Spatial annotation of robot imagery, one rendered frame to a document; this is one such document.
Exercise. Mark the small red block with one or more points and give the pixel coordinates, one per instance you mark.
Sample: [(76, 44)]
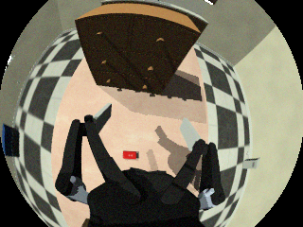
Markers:
[(129, 154)]

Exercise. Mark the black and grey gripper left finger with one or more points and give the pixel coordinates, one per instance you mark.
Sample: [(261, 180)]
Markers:
[(69, 181)]

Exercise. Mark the brown wooden chest of drawers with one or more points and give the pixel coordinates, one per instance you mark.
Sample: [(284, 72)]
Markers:
[(133, 10)]

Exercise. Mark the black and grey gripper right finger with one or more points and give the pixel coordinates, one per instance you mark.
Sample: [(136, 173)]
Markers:
[(211, 190)]

